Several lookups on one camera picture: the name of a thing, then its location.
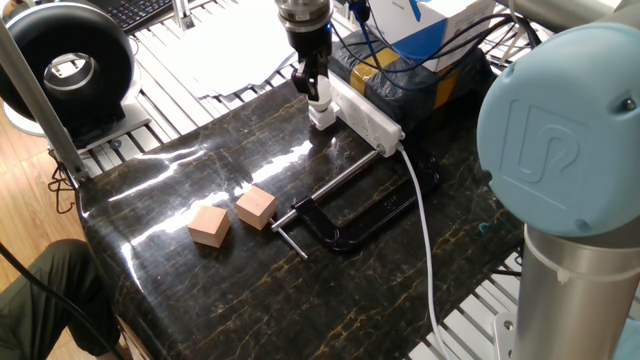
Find tangled dark cable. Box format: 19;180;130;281
47;149;77;215

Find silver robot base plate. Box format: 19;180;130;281
492;312;516;360

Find dark trousered person leg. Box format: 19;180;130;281
0;238;121;360

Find thin black cable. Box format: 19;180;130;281
0;242;126;360

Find aluminium frame post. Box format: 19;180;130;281
172;0;196;31
0;19;91;184

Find white bulb holder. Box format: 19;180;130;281
308;103;339;132

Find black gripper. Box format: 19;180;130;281
284;23;334;103

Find white paper sheets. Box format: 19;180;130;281
144;7;304;99

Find black C-clamp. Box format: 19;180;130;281
269;144;442;261

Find white blue cardboard box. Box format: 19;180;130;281
364;0;496;74

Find white power strip cable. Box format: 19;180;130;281
395;143;454;360

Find wooden cube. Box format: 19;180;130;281
234;185;279;231
187;204;232;249

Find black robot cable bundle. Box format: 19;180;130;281
329;0;544;94

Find black plastic wrapped package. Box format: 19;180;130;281
327;29;496;134

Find white light bulb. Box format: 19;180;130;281
307;74;334;114

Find white power strip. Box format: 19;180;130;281
327;69;406;159

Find black keyboard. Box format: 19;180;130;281
97;0;174;35

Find black round duct fan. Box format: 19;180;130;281
0;2;154;154

